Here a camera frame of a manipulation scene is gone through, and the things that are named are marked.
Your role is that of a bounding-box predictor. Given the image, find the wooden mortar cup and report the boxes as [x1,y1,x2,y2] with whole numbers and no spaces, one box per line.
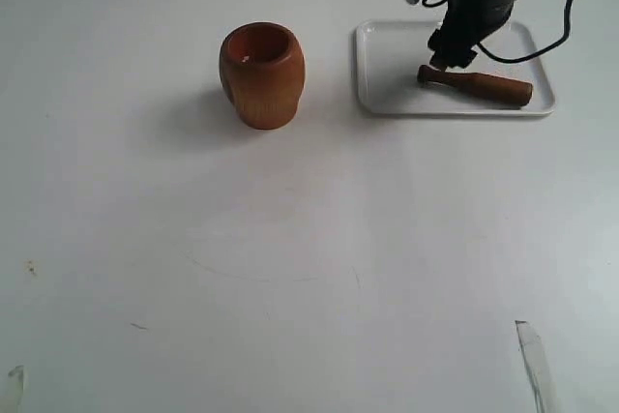
[219,22,306,130]

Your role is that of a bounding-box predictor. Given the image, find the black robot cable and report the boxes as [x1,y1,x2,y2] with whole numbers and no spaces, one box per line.
[420,0,619,65]

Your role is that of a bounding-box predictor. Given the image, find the white rectangular plastic tray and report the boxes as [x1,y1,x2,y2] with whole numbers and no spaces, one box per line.
[355,19,556,118]

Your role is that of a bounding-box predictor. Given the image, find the clear tape strip right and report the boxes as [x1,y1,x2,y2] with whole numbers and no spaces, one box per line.
[516,320,559,413]

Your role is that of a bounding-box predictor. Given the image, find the dark brown wooden pestle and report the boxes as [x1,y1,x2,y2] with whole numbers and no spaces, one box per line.
[417,65,534,108]

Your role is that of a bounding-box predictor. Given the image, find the clear tape piece left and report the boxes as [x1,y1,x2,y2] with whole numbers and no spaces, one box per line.
[1,365,27,412]

